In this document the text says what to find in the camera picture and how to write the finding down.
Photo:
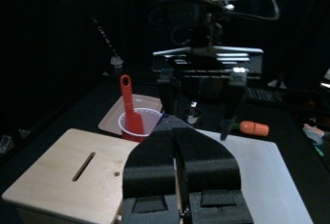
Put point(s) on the wooden cutting board with slot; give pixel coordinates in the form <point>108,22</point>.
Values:
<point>65,173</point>

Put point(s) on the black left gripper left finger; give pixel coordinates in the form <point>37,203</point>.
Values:
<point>149,170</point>

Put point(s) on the orange toy food piece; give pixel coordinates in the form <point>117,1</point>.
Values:
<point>255,128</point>

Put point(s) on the white flat plate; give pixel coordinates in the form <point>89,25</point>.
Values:
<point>275,176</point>

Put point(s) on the thin metal rod with clamp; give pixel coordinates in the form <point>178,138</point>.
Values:
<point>116,60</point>

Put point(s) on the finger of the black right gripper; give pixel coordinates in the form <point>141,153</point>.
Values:
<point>166,92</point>
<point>233,102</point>

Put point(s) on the red toy knife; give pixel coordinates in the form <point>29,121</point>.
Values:
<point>129,105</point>

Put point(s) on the colourful background clutter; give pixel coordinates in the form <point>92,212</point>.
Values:
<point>316,131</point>

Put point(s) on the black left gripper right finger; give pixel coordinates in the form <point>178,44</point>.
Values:
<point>211,170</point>

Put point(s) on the pink plastic tray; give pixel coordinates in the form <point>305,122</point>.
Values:
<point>113,118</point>

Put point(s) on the red plastic cup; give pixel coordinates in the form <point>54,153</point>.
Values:
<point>149,123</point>

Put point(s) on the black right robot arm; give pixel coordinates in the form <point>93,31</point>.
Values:
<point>193,12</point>

